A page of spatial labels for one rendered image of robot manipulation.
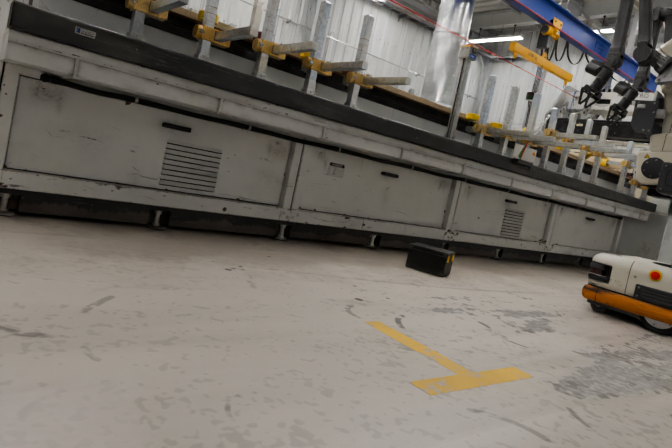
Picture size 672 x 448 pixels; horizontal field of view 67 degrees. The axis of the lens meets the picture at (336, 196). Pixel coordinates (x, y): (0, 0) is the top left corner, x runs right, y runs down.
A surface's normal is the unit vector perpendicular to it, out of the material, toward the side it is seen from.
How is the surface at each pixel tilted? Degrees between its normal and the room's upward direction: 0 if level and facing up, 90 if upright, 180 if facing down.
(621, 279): 90
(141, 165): 90
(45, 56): 90
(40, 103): 90
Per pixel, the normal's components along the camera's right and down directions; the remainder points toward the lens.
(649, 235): -0.77, -0.13
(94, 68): 0.61, 0.17
